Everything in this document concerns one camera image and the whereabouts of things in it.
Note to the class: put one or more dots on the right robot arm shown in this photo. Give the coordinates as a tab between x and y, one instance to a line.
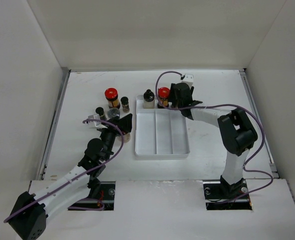
237	133

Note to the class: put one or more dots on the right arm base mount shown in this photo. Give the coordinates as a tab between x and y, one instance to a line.
219	196

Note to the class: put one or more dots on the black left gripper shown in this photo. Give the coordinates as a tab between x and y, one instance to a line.
123	123

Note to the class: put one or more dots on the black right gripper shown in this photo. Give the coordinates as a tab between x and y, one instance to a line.
172	93

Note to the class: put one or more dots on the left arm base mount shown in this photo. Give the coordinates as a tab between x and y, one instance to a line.
102	199

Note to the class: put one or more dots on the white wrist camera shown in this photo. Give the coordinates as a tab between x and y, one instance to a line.
187	79
93	122

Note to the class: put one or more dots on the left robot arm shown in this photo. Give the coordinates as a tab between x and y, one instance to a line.
33	211

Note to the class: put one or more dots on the small black lid spice bottle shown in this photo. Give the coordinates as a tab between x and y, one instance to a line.
125	104

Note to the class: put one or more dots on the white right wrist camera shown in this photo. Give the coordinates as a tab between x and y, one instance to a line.
187	79

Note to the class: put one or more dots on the white plastic organizer tray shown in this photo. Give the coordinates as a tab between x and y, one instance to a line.
160	134

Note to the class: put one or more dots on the red lid chili sauce jar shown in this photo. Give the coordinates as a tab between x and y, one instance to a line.
112	97

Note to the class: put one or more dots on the clear lid pepper grinder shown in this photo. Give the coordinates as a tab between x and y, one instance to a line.
113	113

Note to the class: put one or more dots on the white powder black cap bottle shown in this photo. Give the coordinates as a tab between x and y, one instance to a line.
148	99

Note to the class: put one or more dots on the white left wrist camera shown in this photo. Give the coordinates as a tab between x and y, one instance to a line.
93	122

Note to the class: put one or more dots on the black knob cap bottle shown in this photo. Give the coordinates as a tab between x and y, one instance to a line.
126	137

